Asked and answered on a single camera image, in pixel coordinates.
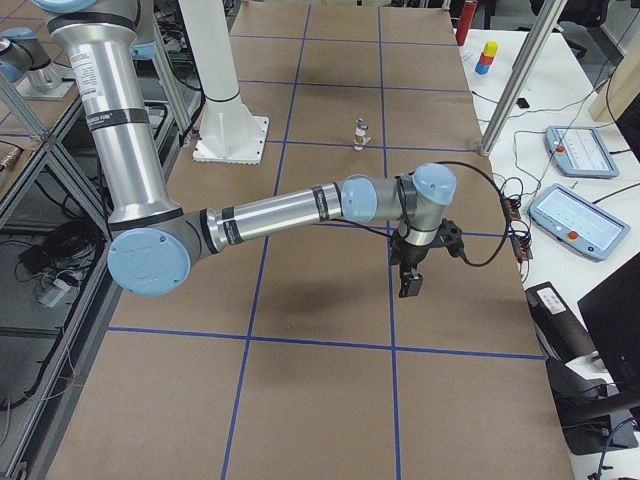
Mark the near teach pendant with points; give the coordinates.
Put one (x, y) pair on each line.
(578, 223)

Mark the teach pendant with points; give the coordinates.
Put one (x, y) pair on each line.
(578, 223)
(580, 152)

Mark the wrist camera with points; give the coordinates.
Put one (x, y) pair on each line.
(449, 236)

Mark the small black box device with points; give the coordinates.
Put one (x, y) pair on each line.
(522, 103)

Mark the PPR valve with metal handle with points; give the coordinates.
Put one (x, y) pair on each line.
(361, 139)

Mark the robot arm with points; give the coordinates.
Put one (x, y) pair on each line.
(156, 242)

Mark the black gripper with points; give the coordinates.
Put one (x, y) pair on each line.
(414, 255)

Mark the red cylinder tube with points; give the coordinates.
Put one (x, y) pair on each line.
(465, 20)

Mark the yellow wooden block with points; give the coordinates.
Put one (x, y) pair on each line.
(490, 50)

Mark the blue wooden block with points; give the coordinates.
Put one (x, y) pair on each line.
(481, 69)

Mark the red wooden block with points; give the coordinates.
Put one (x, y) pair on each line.
(487, 60)

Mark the black monitor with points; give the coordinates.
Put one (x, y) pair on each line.
(611, 315)

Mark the far teach pendant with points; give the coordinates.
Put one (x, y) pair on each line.
(580, 152)

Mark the aluminium frame post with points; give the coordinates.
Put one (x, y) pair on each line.
(525, 61)

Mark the brown paper table cover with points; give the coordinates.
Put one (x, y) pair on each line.
(293, 357)

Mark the circuit board with wires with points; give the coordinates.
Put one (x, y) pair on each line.
(519, 232)

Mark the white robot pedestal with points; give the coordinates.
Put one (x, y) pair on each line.
(228, 132)

